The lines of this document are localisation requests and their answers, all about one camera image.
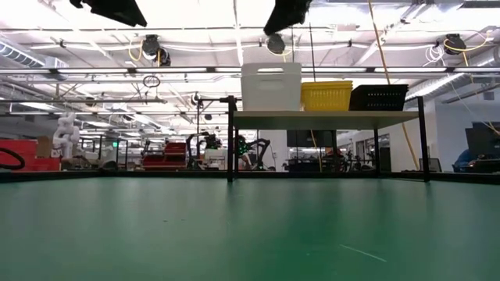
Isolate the long ceiling light strip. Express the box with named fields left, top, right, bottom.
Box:
left=58, top=66, right=500, bottom=75

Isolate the black hose loop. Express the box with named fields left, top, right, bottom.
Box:
left=0, top=147, right=27, bottom=171

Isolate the black ceiling cable reel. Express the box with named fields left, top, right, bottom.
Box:
left=266, top=33, right=287, bottom=55
left=141, top=34, right=162, bottom=60
left=443, top=33, right=466, bottom=54

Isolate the thin yellow hanging cable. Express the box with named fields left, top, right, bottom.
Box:
left=309, top=130, right=323, bottom=173

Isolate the small dark screen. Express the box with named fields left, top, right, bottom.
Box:
left=419, top=157, right=443, bottom=173

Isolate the cardboard box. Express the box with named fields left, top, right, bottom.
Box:
left=36, top=135, right=55, bottom=159

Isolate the red tool cart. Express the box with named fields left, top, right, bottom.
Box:
left=142, top=141, right=188, bottom=171

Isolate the grey ceiling air duct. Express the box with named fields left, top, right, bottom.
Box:
left=0, top=41, right=70, bottom=81

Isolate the black wall screen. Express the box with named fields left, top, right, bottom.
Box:
left=287, top=130, right=337, bottom=148

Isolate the person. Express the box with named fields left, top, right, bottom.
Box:
left=452, top=148, right=476, bottom=173

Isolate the green table mat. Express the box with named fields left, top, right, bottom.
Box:
left=0, top=177, right=500, bottom=281

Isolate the black hanging cable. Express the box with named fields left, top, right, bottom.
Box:
left=308, top=22, right=316, bottom=72

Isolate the red cabinet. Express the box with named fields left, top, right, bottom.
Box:
left=0, top=138, right=62, bottom=173

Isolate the wooden shelf with black legs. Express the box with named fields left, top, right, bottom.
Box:
left=226, top=95, right=430, bottom=183

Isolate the black metal table frame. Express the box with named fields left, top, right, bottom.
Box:
left=0, top=168, right=500, bottom=185

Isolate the black computer monitor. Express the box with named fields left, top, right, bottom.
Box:
left=464, top=121, right=500, bottom=160

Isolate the white plastic bin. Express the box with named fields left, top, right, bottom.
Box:
left=241, top=62, right=302, bottom=72
left=241, top=68, right=302, bottom=79
left=241, top=76, right=302, bottom=112

